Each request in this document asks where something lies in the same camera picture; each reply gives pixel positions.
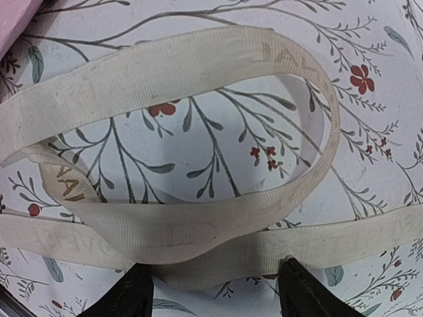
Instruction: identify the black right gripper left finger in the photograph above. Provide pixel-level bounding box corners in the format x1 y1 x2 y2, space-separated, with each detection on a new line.
79 264 154 317

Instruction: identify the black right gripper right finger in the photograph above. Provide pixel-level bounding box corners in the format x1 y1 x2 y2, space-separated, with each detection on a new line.
279 258 363 317

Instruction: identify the cream printed ribbon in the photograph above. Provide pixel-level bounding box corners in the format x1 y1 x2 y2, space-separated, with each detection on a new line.
0 26 423 291

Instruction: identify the pink paper flower bouquet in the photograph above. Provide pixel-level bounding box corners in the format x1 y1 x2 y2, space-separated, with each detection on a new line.
0 0 43 58

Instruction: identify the floral tablecloth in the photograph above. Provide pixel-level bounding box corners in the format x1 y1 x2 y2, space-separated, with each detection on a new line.
1 1 422 229

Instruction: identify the aluminium front rail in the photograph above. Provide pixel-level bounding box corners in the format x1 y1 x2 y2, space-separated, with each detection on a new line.
1 287 27 317

